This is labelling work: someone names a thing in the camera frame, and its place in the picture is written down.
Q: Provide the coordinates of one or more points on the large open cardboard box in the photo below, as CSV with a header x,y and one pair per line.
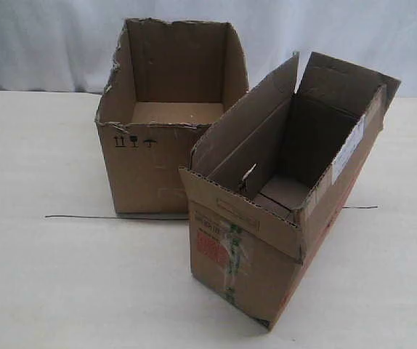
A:
x,y
169,82

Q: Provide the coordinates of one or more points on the narrow cardboard box with flaps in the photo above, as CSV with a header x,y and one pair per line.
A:
x,y
267,181

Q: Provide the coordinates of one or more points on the white backdrop cloth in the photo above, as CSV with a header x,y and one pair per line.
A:
x,y
65,46

